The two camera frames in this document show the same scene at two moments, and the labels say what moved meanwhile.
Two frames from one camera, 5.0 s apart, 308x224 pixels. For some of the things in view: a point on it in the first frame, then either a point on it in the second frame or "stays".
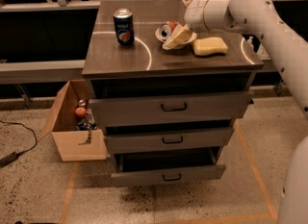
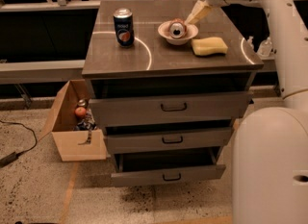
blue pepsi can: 123,27 stays
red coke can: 166,30 → 177,28
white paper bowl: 175,46 → 164,30
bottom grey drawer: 141,167 stays
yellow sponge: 211,45 stays
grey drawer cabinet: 166,92 stays
